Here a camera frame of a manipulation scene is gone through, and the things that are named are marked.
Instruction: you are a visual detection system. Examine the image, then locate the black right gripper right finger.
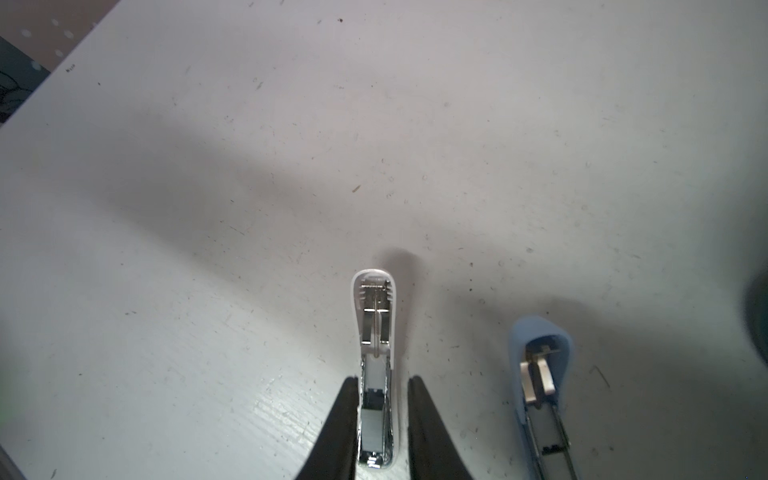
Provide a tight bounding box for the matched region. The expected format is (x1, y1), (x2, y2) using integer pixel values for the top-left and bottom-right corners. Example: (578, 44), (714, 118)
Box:
(407, 376), (472, 480)

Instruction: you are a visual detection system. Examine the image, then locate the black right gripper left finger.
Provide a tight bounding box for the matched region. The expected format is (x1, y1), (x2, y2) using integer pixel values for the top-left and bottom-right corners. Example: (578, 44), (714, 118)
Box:
(295, 377), (359, 480)

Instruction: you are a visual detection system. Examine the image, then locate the grey staple strip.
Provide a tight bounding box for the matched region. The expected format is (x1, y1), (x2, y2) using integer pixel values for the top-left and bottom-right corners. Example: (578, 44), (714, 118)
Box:
(360, 408), (385, 454)

